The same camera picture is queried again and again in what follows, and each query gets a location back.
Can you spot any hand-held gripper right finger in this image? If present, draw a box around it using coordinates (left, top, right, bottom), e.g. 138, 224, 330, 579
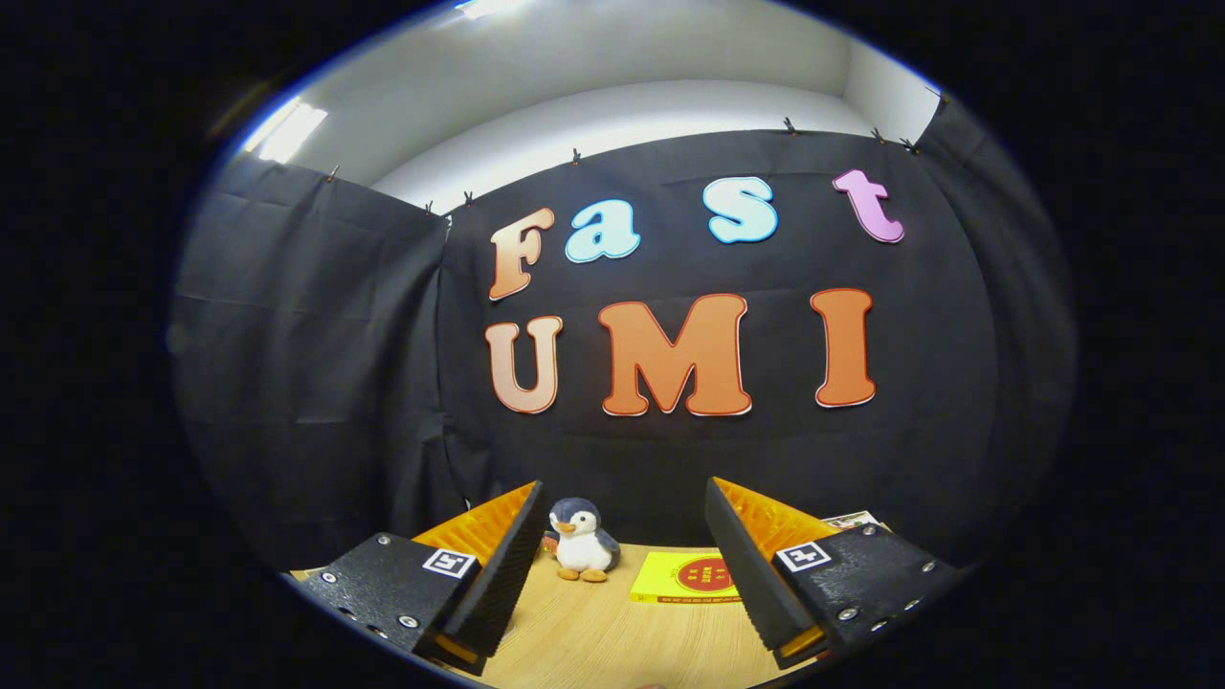
703, 477, 968, 671

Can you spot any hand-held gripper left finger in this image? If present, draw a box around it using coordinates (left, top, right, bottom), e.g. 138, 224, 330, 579
285, 480, 551, 678

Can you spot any yellow book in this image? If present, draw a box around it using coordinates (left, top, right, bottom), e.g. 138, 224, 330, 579
630, 550, 743, 604

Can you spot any plush penguin toy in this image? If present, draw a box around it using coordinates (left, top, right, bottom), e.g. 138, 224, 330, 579
547, 498, 621, 583

